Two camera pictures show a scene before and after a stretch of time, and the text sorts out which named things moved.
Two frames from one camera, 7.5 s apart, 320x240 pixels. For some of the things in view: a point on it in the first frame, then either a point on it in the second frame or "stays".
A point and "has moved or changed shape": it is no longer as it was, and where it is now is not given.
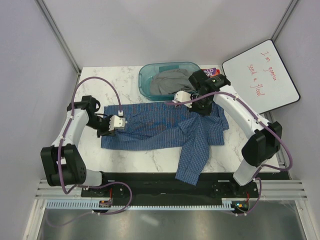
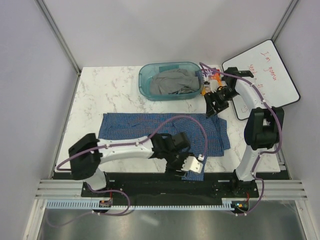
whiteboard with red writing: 259,76 stays
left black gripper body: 102,126 to 175,162
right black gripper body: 202,106 to 221,97
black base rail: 167,187 stays
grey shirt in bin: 171,81 stays
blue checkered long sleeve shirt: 170,126 has moved or changed shape
